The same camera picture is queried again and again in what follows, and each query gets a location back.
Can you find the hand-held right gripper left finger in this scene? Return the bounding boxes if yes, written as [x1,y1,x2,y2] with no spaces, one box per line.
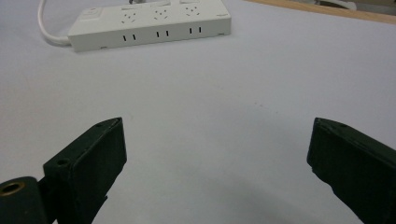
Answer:
[42,117,128,224]

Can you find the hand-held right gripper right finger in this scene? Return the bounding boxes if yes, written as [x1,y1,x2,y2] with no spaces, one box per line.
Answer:
[306,117,396,224]

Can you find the white power strip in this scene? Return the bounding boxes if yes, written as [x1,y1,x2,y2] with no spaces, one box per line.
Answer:
[67,0,233,53]

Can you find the white object behind table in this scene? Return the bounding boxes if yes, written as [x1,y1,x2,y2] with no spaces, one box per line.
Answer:
[314,0,358,11]

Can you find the white power strip cable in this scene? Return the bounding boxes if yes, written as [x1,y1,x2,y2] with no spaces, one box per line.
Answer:
[37,0,73,47]

